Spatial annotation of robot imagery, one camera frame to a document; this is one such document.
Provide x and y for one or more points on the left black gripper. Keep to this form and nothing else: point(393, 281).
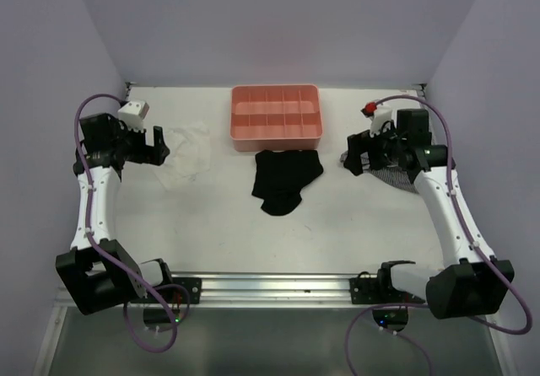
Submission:
point(148, 154)

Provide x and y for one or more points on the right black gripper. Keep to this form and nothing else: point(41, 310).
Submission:
point(358, 145)

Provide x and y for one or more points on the black underwear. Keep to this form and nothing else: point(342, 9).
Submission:
point(281, 176)

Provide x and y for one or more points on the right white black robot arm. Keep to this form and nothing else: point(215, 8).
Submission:
point(472, 280)

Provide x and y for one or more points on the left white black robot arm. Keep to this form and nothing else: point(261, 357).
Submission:
point(97, 271)

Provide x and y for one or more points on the white underwear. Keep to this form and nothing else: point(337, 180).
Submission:
point(190, 155)

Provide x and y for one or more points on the grey striped underwear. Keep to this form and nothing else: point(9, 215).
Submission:
point(389, 173)

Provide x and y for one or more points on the pink divided plastic tray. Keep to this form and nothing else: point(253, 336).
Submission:
point(275, 117)

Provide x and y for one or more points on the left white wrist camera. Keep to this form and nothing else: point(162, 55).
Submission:
point(133, 113)

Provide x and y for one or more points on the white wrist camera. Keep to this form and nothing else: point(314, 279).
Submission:
point(133, 113)
point(379, 115)

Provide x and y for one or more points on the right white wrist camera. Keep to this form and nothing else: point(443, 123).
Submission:
point(379, 115)

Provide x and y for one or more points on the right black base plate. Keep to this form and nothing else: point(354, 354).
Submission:
point(375, 288)

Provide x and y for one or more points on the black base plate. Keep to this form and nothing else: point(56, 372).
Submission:
point(186, 289)
point(375, 288)

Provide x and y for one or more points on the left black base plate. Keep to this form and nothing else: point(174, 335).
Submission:
point(186, 289)

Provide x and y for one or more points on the aluminium mounting rail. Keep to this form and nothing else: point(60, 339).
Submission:
point(245, 290)

